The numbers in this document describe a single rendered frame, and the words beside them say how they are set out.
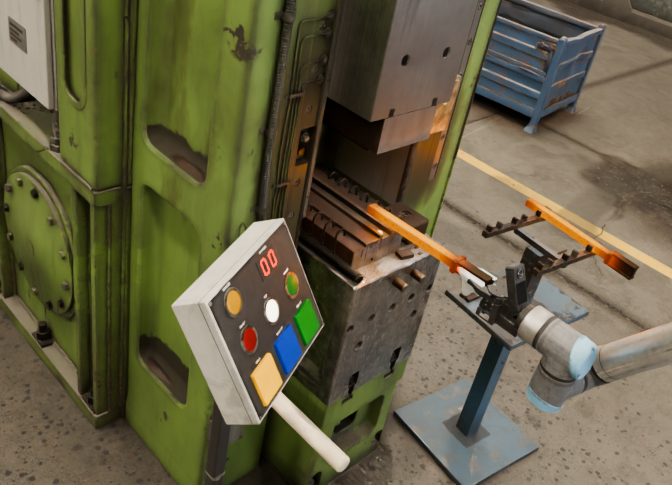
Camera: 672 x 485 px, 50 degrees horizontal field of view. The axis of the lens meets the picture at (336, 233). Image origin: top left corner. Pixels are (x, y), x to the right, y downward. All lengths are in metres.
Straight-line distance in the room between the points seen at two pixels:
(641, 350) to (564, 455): 1.32
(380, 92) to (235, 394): 0.73
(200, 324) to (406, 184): 1.03
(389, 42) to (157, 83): 0.63
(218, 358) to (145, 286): 0.91
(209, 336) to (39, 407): 1.49
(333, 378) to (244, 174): 0.71
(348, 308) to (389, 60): 0.67
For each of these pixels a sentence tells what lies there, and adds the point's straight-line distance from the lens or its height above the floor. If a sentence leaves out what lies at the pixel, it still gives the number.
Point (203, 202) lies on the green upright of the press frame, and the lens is 1.78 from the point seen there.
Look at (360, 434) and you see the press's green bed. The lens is 2.54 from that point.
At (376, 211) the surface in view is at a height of 1.05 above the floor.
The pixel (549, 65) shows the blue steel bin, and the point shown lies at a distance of 5.42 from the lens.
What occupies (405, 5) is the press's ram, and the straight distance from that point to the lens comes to 1.59.
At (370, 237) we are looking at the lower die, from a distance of 1.94.
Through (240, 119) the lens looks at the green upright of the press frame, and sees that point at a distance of 1.59.
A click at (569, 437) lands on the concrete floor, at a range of 3.07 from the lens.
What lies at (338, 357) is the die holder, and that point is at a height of 0.67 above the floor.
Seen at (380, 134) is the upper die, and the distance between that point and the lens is 1.71.
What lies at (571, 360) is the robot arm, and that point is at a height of 1.04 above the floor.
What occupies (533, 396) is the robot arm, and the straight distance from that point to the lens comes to 1.79.
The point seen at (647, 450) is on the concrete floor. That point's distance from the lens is 3.21.
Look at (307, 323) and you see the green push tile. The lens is 1.58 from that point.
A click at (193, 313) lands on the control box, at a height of 1.17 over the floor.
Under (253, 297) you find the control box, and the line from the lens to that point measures 1.42.
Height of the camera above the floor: 2.04
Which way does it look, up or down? 33 degrees down
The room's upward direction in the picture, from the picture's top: 12 degrees clockwise
